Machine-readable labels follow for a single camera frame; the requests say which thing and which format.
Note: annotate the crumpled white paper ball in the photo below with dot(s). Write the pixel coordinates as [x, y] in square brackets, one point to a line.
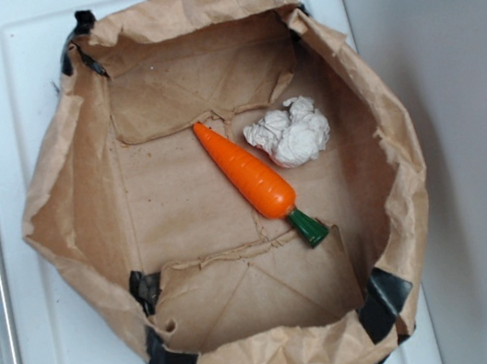
[293, 136]

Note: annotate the white plastic cutting board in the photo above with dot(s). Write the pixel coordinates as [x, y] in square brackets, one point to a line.
[54, 325]

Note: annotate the brown paper bag tray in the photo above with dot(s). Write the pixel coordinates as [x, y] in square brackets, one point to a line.
[129, 208]

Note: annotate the orange toy carrot green stem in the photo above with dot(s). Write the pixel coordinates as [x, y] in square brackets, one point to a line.
[263, 188]

